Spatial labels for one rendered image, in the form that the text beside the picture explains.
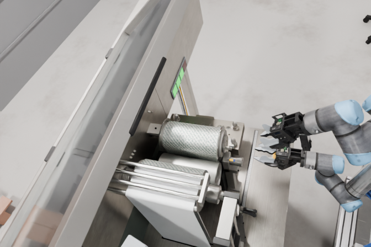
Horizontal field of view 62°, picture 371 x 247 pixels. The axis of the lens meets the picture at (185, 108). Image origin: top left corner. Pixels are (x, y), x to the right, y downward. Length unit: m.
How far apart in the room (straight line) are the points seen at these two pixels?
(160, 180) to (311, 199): 1.69
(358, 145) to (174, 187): 0.57
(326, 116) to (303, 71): 2.29
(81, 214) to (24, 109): 3.50
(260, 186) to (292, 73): 1.84
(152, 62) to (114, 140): 0.16
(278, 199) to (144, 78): 1.18
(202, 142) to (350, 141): 0.55
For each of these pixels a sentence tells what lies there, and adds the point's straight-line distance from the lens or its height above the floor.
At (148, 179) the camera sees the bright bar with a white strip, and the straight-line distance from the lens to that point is 1.08.
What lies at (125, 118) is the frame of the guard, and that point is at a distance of 0.46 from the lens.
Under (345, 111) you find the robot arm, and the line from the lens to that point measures 0.97.
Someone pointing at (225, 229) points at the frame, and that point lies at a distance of 0.97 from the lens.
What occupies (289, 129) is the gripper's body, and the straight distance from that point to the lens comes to 1.07.
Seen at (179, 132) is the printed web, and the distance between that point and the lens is 1.29.
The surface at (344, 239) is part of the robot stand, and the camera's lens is 2.28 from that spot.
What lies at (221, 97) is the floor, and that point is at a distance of 3.05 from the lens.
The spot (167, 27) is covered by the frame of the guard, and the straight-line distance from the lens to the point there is 0.58.
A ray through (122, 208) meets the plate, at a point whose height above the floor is 1.23.
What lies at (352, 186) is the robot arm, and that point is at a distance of 1.44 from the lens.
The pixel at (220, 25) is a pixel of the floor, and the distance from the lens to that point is 3.85.
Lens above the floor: 2.37
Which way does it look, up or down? 51 degrees down
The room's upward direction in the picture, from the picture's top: 17 degrees counter-clockwise
